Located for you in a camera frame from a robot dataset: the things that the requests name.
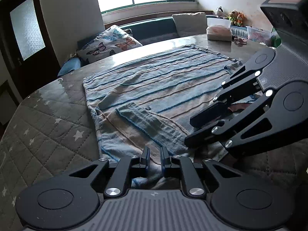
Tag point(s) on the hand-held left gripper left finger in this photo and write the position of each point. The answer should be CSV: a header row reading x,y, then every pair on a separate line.
x,y
145,160

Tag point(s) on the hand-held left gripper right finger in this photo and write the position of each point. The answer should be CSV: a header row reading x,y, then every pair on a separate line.
x,y
164,160

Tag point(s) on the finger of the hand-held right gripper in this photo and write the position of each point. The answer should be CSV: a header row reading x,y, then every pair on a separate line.
x,y
209,114
204,136

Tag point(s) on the striped blue beige towel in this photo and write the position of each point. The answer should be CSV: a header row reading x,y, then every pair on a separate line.
x,y
156,89

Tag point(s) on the green plastic bowl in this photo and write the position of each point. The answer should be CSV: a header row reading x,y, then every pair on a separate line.
x,y
277,42

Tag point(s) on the clear plastic container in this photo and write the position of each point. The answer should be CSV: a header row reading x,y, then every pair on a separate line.
x,y
258,35

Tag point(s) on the pink scrunchie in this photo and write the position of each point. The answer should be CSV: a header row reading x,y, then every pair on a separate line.
x,y
241,41

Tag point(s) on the orange plush toy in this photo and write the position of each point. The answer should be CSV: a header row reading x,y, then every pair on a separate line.
x,y
240,19

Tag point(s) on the white tissue pack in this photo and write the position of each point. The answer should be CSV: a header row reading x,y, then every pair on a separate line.
x,y
219,32

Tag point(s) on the cow plush toy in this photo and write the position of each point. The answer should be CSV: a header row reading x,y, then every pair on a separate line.
x,y
220,13

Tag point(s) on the plain grey pillow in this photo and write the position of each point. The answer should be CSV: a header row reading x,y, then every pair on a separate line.
x,y
190,24

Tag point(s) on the blue sofa bench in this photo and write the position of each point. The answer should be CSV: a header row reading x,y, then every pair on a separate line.
x,y
149,28

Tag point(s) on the dark patterned pillow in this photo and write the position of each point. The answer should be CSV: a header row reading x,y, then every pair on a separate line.
x,y
128,32

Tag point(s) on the butterfly print pillow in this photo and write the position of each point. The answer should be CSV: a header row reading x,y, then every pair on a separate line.
x,y
108,44

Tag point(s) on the dark door frosted glass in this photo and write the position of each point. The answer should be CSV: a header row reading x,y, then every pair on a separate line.
x,y
26,28

